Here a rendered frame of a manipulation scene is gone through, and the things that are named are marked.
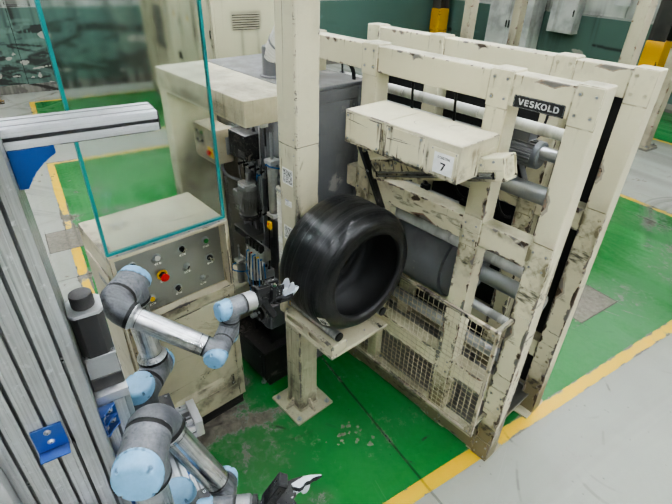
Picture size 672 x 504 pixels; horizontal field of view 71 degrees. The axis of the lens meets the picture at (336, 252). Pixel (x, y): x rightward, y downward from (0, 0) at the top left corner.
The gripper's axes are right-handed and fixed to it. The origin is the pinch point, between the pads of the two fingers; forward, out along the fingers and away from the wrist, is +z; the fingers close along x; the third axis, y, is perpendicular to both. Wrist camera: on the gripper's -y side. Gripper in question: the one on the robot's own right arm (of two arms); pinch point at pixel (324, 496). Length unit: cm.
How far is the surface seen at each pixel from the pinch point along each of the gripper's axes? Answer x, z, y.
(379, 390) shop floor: -141, 48, 88
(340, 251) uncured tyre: -74, 13, -41
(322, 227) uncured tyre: -83, 7, -48
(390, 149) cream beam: -97, 35, -75
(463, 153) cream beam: -70, 56, -80
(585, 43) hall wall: -912, 625, -109
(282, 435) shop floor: -113, -14, 92
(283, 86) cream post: -108, -7, -99
